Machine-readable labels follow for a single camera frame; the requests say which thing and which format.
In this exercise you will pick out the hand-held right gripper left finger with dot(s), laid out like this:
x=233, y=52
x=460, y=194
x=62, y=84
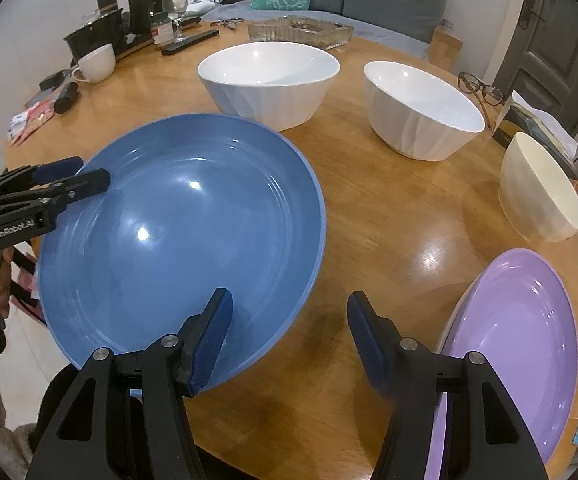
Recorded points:
x=216, y=340

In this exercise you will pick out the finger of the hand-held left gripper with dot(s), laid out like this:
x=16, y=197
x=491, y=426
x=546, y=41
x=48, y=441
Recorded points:
x=59, y=167
x=86, y=182

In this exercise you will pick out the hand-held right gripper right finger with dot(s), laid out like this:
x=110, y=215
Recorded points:
x=364, y=340

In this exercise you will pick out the blue plate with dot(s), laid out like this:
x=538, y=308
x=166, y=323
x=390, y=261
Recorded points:
x=169, y=220

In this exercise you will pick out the wide white ribbed bowl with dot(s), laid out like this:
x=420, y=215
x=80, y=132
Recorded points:
x=269, y=95

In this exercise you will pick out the printed paper packets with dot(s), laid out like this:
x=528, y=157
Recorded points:
x=31, y=120

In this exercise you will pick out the black cylinder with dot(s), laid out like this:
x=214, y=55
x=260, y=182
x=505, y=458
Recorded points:
x=66, y=97

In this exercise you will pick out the small black box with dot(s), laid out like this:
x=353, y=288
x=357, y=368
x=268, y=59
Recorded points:
x=53, y=81

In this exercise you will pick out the white cup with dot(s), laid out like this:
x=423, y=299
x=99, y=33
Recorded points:
x=96, y=62

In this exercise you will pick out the black pot with glass lid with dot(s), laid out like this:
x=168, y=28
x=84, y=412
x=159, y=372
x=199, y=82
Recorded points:
x=94, y=32

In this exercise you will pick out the purple plate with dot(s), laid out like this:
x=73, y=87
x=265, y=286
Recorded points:
x=509, y=340

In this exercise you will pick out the glass jar red label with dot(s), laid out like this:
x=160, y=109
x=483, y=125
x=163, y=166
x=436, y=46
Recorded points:
x=161, y=30

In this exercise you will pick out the black remote control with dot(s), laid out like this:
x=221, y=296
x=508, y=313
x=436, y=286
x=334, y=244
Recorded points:
x=189, y=42

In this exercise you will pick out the wine glass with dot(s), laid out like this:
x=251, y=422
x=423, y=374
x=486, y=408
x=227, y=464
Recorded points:
x=175, y=5

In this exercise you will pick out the bunch of keys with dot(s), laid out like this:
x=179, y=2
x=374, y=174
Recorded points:
x=226, y=23

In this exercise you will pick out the cream bowl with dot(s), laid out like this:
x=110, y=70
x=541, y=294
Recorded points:
x=524, y=195

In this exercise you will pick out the yellow black tissue box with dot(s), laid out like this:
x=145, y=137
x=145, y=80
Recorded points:
x=534, y=125

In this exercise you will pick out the glass tray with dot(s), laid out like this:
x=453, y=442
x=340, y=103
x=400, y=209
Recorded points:
x=319, y=35

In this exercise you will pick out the brown eyeglasses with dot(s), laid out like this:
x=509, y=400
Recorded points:
x=494, y=94

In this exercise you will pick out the grey sofa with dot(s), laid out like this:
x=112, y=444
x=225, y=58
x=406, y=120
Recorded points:
x=384, y=0

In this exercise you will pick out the dark panelled door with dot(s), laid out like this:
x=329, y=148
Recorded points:
x=549, y=35

